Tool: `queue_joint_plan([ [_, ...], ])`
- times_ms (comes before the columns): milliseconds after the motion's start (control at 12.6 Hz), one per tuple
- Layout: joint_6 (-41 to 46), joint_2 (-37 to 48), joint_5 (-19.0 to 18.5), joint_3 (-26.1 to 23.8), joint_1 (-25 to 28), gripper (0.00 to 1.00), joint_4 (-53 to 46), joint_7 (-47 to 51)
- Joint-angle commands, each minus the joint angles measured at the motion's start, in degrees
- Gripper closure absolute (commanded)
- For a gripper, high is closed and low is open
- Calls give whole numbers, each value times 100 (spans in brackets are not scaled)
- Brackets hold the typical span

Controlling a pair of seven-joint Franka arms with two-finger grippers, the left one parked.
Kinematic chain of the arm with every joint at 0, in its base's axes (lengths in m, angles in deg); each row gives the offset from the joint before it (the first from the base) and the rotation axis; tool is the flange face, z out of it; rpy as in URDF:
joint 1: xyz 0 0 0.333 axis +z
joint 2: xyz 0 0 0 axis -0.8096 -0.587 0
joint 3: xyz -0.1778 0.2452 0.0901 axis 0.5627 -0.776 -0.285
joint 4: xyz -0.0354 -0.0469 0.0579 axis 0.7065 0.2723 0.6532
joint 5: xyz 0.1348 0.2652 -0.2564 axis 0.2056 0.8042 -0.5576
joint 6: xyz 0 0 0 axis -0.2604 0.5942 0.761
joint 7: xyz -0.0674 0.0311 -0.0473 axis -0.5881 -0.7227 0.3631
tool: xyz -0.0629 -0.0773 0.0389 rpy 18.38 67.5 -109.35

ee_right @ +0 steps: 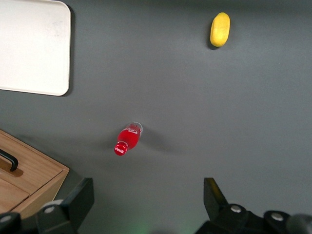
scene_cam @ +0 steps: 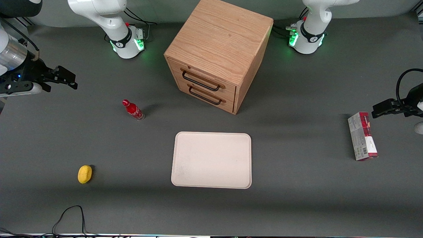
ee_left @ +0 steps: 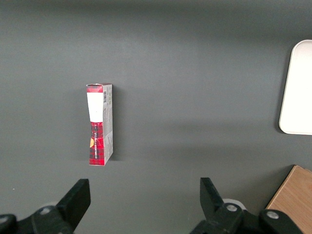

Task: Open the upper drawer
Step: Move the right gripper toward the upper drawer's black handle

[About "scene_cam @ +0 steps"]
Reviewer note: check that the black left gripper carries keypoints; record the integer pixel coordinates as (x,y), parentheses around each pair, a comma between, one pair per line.
(410,103)

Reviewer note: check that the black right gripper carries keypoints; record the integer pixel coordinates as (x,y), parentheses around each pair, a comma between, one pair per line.
(30,71)

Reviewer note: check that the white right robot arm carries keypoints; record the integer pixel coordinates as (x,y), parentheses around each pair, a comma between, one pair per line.
(109,16)

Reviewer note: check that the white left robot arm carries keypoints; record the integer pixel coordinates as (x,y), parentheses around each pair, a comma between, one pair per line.
(314,26)

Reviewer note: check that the wooden drawer cabinet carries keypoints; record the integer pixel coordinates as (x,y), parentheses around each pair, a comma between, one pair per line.
(224,39)

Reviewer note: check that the red and grey carton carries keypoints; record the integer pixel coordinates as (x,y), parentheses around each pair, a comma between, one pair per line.
(362,138)

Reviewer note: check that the red soda bottle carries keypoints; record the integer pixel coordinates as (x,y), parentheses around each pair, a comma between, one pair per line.
(132,109)

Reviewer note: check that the yellow lemon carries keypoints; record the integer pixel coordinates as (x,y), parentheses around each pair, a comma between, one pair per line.
(84,174)

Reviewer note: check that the beige plastic tray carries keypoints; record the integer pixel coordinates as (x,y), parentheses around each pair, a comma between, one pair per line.
(211,160)

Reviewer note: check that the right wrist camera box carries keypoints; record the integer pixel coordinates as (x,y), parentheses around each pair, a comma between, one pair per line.
(19,90)

